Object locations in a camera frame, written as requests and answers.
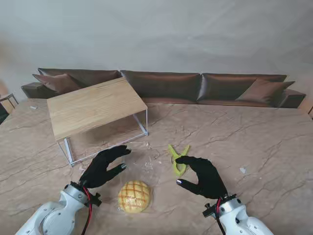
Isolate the yellow pineapple bun bread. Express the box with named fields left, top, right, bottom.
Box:
left=118, top=180, right=153, bottom=213

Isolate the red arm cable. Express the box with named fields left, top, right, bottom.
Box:
left=81, top=186, right=93, bottom=235
left=216, top=198, right=226, bottom=235

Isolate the dark metal side table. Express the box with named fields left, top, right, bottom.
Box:
left=0, top=92, right=19, bottom=125

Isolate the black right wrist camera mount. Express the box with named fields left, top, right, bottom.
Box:
left=202, top=202, right=219, bottom=218

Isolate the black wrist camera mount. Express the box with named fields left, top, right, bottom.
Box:
left=202, top=202, right=219, bottom=218
left=88, top=192, right=103, bottom=208

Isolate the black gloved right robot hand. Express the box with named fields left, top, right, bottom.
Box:
left=175, top=156, right=228, bottom=199

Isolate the brown square cushion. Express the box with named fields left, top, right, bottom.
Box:
left=235, top=78, right=296, bottom=101
left=32, top=73, right=81, bottom=94

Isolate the red left arm cable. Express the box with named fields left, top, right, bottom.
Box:
left=81, top=186, right=93, bottom=235

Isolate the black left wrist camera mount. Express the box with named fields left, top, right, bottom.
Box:
left=88, top=192, right=103, bottom=208

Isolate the small wooden white-framed table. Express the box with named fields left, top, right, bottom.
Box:
left=46, top=77, right=149, bottom=167

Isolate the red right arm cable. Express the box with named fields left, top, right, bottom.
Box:
left=216, top=198, right=226, bottom=235

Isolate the brown leather sofa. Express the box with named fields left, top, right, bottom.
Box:
left=21, top=68, right=307, bottom=109

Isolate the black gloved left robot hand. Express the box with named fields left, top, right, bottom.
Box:
left=79, top=145, right=132, bottom=189

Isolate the green plastic sealing clip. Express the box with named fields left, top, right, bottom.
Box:
left=167, top=144, right=191, bottom=177

